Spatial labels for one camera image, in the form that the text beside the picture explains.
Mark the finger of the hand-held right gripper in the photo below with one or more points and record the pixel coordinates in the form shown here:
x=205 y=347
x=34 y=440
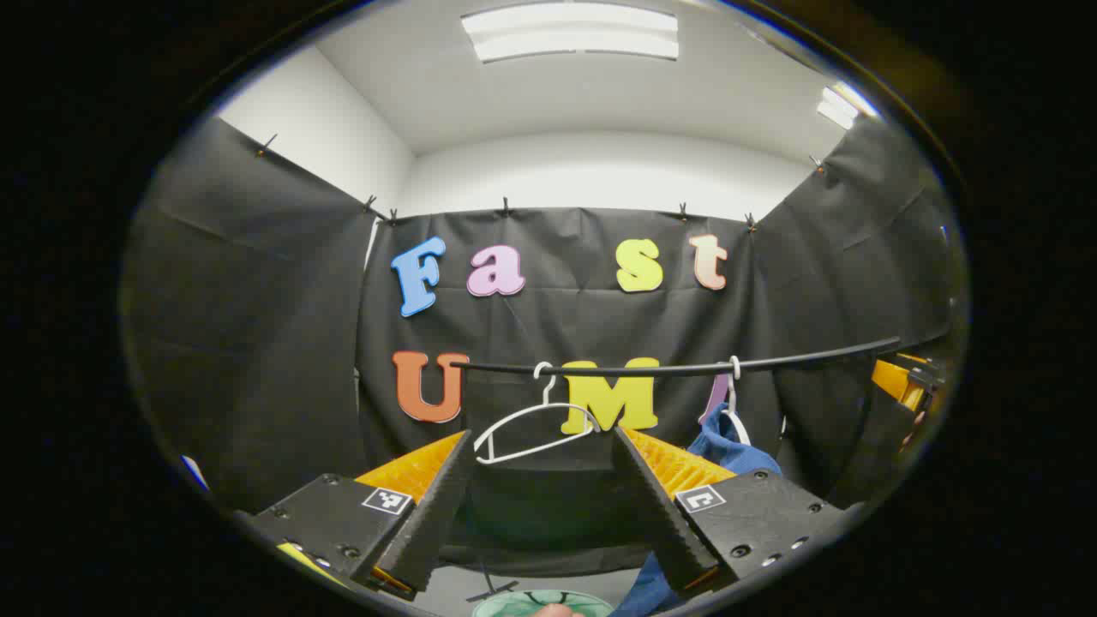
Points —
x=893 y=377

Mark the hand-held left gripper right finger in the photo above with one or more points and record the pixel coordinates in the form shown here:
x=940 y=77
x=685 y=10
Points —
x=660 y=514

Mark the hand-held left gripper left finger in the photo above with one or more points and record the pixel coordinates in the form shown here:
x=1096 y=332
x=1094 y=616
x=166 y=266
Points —
x=428 y=523

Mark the mint green laundry hamper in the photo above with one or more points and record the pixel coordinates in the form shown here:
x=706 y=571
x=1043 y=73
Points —
x=514 y=605

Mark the white clothes hanger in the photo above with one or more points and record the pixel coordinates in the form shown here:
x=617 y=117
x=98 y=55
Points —
x=732 y=394

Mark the empty white hanger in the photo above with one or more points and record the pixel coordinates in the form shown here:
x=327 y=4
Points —
x=546 y=396

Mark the black backdrop cloth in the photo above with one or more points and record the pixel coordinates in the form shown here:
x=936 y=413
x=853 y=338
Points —
x=257 y=343

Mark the small ceiling light panel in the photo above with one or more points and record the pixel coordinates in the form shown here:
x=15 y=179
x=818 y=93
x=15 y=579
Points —
x=838 y=107

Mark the row of black cloth clips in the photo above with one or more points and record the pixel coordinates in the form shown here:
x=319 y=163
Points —
x=506 y=206

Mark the large ceiling light panel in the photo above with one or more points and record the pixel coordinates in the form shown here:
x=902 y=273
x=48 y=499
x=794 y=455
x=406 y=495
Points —
x=570 y=30

